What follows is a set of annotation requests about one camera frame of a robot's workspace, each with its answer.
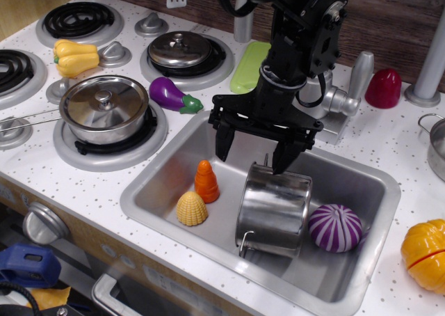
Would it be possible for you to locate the green plastic cutting board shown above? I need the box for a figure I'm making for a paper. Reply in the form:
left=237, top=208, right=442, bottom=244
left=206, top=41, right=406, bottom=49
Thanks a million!
left=229, top=41, right=270, bottom=94

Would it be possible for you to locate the orange toy carrot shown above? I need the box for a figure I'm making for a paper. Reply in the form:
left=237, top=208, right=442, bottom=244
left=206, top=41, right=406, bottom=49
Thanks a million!
left=194, top=160, right=220, bottom=203

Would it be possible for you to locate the grey pole with base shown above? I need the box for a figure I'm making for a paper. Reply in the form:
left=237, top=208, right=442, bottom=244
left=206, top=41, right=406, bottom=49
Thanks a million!
left=404, top=11, right=444, bottom=107

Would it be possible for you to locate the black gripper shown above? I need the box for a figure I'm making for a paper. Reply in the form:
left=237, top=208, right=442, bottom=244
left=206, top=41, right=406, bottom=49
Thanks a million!
left=209, top=75, right=323, bottom=175

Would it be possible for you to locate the silver oven dial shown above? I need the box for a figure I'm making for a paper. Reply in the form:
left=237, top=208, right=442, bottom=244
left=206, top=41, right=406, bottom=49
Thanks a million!
left=22, top=202, right=70, bottom=245

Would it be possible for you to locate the front burner grey ring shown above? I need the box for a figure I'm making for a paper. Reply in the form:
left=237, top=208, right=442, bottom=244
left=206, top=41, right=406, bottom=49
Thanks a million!
left=52, top=100, right=169, bottom=173

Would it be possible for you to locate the grey stove knob top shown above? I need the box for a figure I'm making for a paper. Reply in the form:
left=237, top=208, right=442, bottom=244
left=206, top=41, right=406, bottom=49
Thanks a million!
left=134, top=13, right=169, bottom=38

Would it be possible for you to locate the grey stove knob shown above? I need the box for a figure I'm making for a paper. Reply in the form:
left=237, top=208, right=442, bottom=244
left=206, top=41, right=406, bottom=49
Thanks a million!
left=98, top=41, right=132, bottom=68
left=46, top=77, right=77, bottom=104
left=134, top=13, right=169, bottom=38
left=1, top=117, right=33, bottom=150

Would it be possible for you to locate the yellow toy corn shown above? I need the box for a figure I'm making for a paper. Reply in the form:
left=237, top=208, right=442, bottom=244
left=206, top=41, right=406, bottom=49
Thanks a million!
left=176, top=191, right=209, bottom=226

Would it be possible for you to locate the yellow cloth piece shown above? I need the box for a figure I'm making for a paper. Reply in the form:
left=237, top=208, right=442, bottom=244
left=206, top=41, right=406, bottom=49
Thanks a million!
left=31, top=287, right=72, bottom=310

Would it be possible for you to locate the orange toy pumpkin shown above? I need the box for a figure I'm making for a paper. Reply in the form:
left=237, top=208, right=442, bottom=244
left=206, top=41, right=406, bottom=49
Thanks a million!
left=400, top=219, right=444, bottom=295

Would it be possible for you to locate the silver toy sink basin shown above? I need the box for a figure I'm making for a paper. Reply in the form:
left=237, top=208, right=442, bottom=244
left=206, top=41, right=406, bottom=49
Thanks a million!
left=120, top=113, right=401, bottom=315

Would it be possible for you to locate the purple striped toy onion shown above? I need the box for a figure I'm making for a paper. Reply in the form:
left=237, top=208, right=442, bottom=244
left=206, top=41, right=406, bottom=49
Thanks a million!
left=308, top=204, right=362, bottom=253

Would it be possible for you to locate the steel lid on burner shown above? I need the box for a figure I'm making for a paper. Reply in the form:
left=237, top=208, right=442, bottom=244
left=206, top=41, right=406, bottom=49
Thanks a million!
left=148, top=31, right=212, bottom=68

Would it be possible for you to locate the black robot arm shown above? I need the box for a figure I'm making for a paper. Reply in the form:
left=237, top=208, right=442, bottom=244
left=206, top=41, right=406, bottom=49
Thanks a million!
left=209, top=0, right=348, bottom=174

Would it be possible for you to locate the grey stove knob front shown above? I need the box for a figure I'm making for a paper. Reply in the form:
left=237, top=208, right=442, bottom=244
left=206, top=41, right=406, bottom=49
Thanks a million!
left=1, top=117, right=33, bottom=150

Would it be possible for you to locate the blue clamp tool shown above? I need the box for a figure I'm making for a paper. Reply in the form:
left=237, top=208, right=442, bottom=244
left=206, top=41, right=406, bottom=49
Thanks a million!
left=1, top=243, right=61, bottom=288

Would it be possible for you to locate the purple toy eggplant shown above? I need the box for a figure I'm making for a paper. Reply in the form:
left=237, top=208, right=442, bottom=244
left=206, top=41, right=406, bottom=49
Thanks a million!
left=149, top=77, right=204, bottom=114

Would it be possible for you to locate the yellow toy bell pepper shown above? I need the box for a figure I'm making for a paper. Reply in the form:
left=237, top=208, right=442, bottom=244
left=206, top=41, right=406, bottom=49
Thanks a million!
left=53, top=39, right=99, bottom=78

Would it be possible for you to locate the far left black burner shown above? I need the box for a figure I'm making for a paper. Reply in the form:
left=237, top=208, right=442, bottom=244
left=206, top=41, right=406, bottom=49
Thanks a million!
left=1, top=49, right=47, bottom=110

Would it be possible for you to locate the steel pot with lid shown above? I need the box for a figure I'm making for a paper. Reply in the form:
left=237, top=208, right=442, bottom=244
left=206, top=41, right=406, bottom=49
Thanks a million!
left=59, top=75, right=149, bottom=145

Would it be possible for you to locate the grey stove knob middle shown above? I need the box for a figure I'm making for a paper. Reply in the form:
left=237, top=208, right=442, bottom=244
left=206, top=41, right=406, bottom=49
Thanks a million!
left=98, top=41, right=132, bottom=68

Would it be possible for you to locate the silver toy faucet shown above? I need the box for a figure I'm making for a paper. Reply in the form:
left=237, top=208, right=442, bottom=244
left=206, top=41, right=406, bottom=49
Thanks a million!
left=234, top=13, right=374, bottom=145

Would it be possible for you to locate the grey stove knob left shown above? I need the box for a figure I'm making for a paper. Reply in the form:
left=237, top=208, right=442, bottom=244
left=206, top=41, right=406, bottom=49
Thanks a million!
left=46, top=77, right=77, bottom=104

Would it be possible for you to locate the silver oven door handle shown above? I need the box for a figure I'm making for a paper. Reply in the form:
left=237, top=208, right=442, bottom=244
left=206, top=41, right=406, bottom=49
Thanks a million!
left=91, top=274, right=141, bottom=316

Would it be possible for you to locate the red toy pepper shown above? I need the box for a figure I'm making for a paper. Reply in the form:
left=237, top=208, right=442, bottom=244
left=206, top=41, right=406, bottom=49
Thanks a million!
left=364, top=68, right=402, bottom=109

